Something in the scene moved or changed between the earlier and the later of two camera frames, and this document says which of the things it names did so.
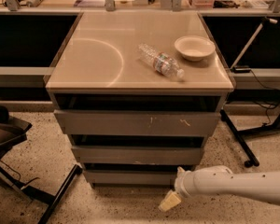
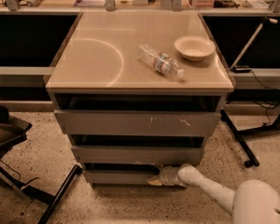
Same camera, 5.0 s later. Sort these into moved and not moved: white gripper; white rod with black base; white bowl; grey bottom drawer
Moved: white gripper
Not moved: grey bottom drawer; white bowl; white rod with black base
